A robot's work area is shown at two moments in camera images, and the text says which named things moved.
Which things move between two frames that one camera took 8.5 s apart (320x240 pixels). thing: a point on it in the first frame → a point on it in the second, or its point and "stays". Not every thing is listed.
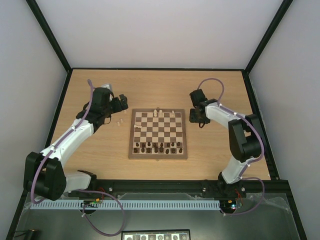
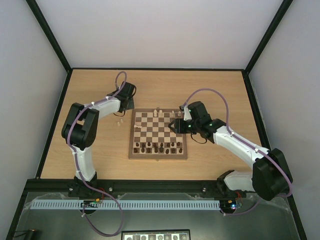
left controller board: [90, 203] stays
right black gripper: [196, 116] → [178, 125]
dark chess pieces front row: [155, 150] stays
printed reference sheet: [156, 234] stays
